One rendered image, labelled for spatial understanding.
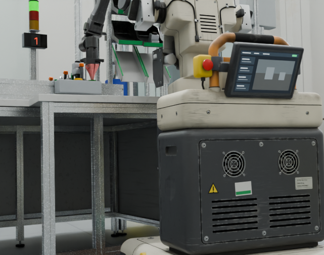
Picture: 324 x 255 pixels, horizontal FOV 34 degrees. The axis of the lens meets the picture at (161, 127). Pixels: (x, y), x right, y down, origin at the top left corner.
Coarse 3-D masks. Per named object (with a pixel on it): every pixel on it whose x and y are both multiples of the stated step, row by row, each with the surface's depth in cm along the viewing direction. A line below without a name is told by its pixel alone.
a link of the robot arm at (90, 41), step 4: (88, 36) 251; (92, 36) 251; (84, 40) 255; (88, 40) 250; (92, 40) 250; (96, 40) 251; (88, 44) 250; (92, 44) 250; (96, 44) 251; (92, 48) 251
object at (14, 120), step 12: (0, 120) 316; (12, 120) 318; (24, 120) 321; (36, 120) 323; (60, 120) 328; (72, 120) 331; (84, 120) 334; (108, 120) 339; (120, 120) 342; (132, 120) 345; (144, 120) 348
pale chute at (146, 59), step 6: (138, 54) 293; (144, 54) 302; (150, 54) 303; (144, 60) 297; (150, 60) 299; (144, 66) 285; (150, 66) 294; (150, 72) 289; (168, 72) 286; (150, 78) 285; (168, 78) 286
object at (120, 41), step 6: (114, 24) 300; (120, 24) 302; (126, 24) 303; (132, 24) 296; (114, 30) 302; (120, 30) 303; (126, 30) 304; (132, 30) 296; (114, 36) 284; (120, 36) 294; (126, 36) 296; (132, 36) 296; (120, 42) 277; (126, 42) 278; (132, 42) 279; (138, 42) 280
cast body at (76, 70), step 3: (75, 63) 269; (78, 63) 270; (72, 66) 272; (75, 66) 269; (78, 66) 270; (72, 69) 272; (75, 69) 268; (78, 69) 268; (72, 72) 272; (75, 72) 268; (78, 72) 268
